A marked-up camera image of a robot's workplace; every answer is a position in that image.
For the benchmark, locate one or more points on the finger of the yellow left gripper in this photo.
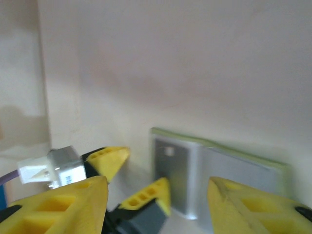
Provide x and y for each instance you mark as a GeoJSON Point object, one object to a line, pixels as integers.
{"type": "Point", "coordinates": [107, 159]}
{"type": "Point", "coordinates": [148, 202]}

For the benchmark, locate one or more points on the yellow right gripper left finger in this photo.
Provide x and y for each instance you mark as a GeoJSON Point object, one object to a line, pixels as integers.
{"type": "Point", "coordinates": [53, 209]}

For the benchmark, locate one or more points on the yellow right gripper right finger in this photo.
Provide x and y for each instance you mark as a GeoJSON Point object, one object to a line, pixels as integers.
{"type": "Point", "coordinates": [256, 212]}

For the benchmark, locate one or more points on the olive green card holder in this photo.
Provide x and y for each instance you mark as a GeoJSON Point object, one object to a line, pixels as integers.
{"type": "Point", "coordinates": [231, 175]}

